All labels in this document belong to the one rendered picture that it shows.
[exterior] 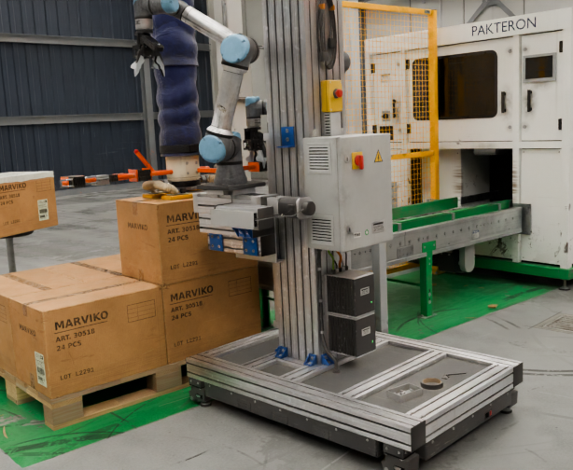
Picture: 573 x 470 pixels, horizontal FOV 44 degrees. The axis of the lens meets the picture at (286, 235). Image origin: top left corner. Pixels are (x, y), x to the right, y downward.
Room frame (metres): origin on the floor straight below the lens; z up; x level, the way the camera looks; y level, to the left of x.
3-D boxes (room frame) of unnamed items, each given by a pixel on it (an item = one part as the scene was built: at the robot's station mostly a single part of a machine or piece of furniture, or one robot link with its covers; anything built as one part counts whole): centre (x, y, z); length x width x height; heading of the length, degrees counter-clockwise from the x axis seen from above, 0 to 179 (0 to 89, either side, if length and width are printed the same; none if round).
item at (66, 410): (3.76, 0.94, 0.07); 1.20 x 1.00 x 0.14; 131
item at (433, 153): (5.43, -0.82, 1.05); 1.17 x 0.10 x 2.10; 131
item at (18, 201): (5.08, 1.99, 0.82); 0.60 x 0.40 x 0.40; 157
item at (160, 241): (3.73, 0.52, 0.74); 0.60 x 0.40 x 0.40; 131
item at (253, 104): (3.69, 0.14, 1.38); 0.09 x 0.08 x 0.11; 93
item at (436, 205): (5.16, -0.73, 0.60); 1.60 x 0.10 x 0.09; 131
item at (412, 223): (4.75, -1.08, 0.60); 1.60 x 0.10 x 0.09; 131
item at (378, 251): (3.95, -0.51, 0.50); 0.07 x 0.07 x 1.00; 41
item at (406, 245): (4.47, -0.85, 0.50); 2.31 x 0.05 x 0.19; 131
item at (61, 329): (3.76, 0.94, 0.34); 1.20 x 1.00 x 0.40; 131
